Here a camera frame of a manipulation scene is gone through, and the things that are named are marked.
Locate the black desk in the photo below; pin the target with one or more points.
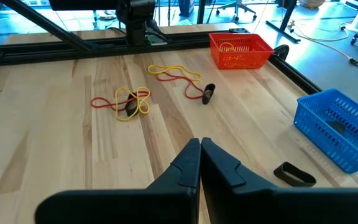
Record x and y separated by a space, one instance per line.
283 28

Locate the black aluminium rig frame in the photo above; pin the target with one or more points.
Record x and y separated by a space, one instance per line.
73 51

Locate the red plastic basket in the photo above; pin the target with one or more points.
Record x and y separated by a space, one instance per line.
244 62

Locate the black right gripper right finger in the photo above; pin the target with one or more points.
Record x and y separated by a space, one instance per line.
235 202

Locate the silver corner bracket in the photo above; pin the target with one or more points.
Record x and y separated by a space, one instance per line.
157 39

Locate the black table clamp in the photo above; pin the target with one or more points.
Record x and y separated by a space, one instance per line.
281 51

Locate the blue bag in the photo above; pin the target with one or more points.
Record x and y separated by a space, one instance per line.
186 6

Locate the wicker basket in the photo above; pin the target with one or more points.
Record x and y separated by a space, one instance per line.
311 3

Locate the grey office chair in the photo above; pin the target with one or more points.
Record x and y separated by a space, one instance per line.
236 6

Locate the blue plastic basket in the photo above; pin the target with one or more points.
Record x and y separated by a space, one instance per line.
322 146

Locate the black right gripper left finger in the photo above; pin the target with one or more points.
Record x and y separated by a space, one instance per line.
166 202

